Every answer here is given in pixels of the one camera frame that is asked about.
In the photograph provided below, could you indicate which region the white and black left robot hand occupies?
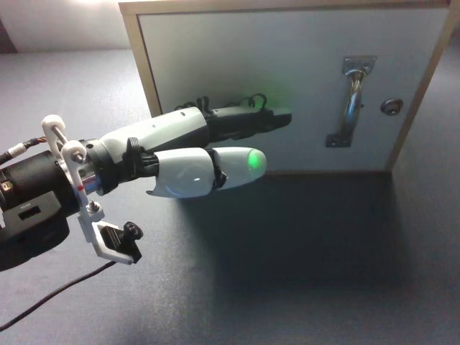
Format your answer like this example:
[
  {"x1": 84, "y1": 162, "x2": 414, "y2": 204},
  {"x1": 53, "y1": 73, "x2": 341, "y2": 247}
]
[{"x1": 93, "y1": 93, "x2": 293, "y2": 200}]

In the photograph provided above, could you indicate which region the wooden cabinet body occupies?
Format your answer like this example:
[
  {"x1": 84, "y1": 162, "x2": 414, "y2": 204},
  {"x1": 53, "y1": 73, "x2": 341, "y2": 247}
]
[{"x1": 118, "y1": 0, "x2": 460, "y2": 177}]

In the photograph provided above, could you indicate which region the round metal door lock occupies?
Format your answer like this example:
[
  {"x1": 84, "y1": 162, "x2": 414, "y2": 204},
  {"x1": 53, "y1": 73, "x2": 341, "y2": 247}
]
[{"x1": 379, "y1": 97, "x2": 404, "y2": 116}]

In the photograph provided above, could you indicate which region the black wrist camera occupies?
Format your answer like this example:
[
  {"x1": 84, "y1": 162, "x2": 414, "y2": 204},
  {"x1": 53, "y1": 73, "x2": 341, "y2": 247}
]
[{"x1": 100, "y1": 221, "x2": 144, "y2": 264}]

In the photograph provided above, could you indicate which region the multicolour wire bundle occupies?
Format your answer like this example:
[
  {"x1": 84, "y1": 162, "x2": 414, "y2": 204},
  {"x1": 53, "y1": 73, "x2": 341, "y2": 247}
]
[{"x1": 0, "y1": 137, "x2": 50, "y2": 161}]

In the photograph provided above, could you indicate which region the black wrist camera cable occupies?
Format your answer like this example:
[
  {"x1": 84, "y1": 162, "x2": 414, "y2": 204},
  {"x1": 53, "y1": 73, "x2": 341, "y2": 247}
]
[{"x1": 0, "y1": 260, "x2": 116, "y2": 332}]

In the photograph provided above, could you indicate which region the chrome door handle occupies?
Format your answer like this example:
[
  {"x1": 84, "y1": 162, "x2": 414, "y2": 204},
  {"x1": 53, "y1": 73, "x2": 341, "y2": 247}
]
[{"x1": 325, "y1": 55, "x2": 378, "y2": 148}]

